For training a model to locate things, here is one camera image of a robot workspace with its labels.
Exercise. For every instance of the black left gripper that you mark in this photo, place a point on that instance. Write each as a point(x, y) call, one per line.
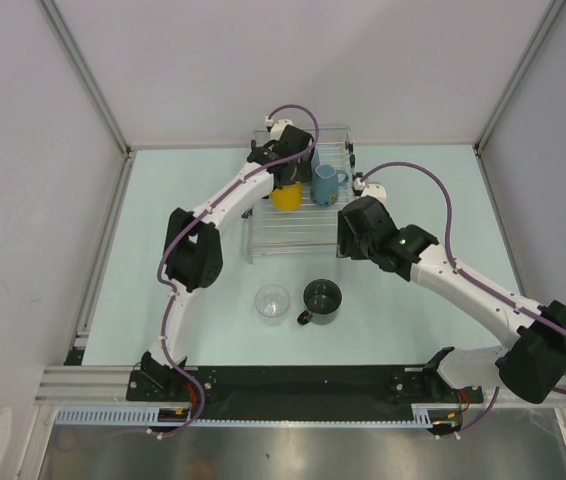
point(303, 173)

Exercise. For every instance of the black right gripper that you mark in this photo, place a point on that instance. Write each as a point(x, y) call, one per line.
point(345, 246)

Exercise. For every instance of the yellow ceramic mug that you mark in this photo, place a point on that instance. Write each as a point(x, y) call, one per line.
point(287, 198)

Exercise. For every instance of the grey ceramic mug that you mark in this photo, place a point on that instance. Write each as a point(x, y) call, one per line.
point(322, 299)

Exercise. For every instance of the clear octagonal glass cup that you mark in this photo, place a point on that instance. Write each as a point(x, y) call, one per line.
point(272, 302)

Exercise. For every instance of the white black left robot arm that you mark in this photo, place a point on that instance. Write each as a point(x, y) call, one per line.
point(192, 258)

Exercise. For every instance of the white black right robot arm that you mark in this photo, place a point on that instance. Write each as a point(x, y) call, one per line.
point(531, 357)

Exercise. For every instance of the light blue plain cup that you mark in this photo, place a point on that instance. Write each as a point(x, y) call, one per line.
point(315, 160)

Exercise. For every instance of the blue ribbed flower mug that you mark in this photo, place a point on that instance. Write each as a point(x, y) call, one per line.
point(326, 183)

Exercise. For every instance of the metal wire dish rack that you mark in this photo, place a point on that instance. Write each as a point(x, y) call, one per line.
point(310, 229)

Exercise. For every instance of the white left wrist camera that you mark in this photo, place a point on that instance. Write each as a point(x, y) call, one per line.
point(275, 128)

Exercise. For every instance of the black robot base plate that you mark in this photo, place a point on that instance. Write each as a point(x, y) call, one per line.
point(321, 393)

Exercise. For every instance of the aluminium frame post left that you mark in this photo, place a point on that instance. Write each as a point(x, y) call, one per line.
point(77, 61)

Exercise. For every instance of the aluminium frame post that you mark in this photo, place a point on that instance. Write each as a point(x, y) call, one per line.
point(77, 61)
point(539, 38)

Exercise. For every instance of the aluminium frame post right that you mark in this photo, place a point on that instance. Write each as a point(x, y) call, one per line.
point(539, 38)

